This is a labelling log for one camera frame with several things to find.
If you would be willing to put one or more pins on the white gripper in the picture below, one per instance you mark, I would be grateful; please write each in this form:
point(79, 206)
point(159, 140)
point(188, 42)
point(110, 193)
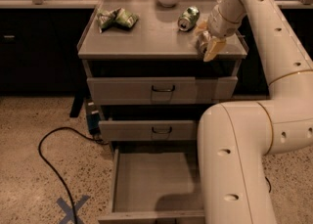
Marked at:
point(220, 23)

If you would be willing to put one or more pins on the silver redbull can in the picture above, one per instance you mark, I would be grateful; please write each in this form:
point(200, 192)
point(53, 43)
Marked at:
point(204, 41)

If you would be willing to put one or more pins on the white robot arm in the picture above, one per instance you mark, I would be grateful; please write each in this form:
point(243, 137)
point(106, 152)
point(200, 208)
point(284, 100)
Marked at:
point(233, 137)

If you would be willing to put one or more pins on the green soda can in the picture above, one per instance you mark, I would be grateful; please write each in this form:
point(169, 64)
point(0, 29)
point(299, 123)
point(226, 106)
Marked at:
point(188, 18)

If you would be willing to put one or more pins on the grey drawer cabinet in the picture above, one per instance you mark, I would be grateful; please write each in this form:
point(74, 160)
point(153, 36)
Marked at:
point(154, 47)

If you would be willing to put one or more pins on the grey top drawer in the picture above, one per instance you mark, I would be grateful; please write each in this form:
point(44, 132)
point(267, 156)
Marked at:
point(160, 90)

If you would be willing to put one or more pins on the grey drawer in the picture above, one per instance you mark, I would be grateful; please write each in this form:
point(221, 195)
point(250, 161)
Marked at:
point(155, 186)
point(148, 130)
point(160, 90)

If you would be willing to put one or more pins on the grey middle drawer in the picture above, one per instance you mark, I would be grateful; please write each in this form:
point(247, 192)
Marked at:
point(148, 130)

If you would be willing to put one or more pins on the grey bottom drawer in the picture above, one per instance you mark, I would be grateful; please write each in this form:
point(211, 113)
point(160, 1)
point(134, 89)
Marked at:
point(155, 186)

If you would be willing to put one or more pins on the green chip bag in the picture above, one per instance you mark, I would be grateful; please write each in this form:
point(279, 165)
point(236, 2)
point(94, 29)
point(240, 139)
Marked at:
point(118, 17)

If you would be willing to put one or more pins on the black power box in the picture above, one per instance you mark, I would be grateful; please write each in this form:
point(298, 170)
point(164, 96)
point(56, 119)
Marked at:
point(92, 118)

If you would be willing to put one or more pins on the dark counter with cabinets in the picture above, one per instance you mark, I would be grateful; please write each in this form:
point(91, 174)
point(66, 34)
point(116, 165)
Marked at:
point(39, 55)

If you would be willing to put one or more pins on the blue tape cross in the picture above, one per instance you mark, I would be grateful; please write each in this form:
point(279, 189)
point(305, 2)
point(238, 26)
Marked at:
point(71, 212)

